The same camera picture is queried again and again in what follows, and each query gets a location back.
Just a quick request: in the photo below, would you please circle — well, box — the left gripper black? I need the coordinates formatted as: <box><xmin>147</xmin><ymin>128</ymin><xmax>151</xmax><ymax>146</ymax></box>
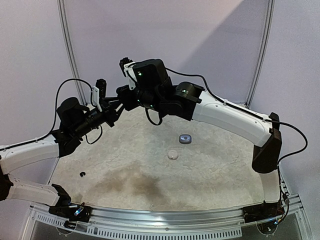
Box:
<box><xmin>73</xmin><ymin>96</ymin><xmax>123</xmax><ymax>138</ymax></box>

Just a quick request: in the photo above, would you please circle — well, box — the purple earbud charging case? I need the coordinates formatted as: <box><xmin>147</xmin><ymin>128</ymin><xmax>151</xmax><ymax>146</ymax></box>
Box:
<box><xmin>178</xmin><ymin>134</ymin><xmax>192</xmax><ymax>144</ymax></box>

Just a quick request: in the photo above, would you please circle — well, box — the pink earbud charging case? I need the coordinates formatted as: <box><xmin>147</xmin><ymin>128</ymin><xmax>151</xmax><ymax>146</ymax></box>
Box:
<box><xmin>167</xmin><ymin>149</ymin><xmax>179</xmax><ymax>160</ymax></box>

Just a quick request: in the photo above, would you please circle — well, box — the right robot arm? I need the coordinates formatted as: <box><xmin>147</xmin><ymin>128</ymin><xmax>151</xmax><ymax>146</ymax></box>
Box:
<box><xmin>116</xmin><ymin>58</ymin><xmax>282</xmax><ymax>218</ymax></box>

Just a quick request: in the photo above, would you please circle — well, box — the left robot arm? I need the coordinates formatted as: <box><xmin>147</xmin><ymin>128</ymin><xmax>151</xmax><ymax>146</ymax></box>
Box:
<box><xmin>0</xmin><ymin>79</ymin><xmax>131</xmax><ymax>217</ymax></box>

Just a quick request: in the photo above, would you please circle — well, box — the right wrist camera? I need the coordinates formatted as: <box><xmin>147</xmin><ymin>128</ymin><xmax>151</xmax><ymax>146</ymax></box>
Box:
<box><xmin>119</xmin><ymin>57</ymin><xmax>138</xmax><ymax>90</ymax></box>

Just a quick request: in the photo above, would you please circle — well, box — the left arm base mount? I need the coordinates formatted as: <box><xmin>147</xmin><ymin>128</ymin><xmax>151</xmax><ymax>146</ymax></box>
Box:
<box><xmin>48</xmin><ymin>184</ymin><xmax>93</xmax><ymax>223</ymax></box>

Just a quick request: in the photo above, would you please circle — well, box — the aluminium front rail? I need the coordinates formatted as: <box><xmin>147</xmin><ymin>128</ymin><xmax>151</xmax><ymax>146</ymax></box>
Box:
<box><xmin>22</xmin><ymin>195</ymin><xmax>312</xmax><ymax>240</ymax></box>

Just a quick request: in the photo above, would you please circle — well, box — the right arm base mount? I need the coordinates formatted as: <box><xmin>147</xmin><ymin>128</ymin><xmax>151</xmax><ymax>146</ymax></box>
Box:
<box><xmin>241</xmin><ymin>201</ymin><xmax>290</xmax><ymax>225</ymax></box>

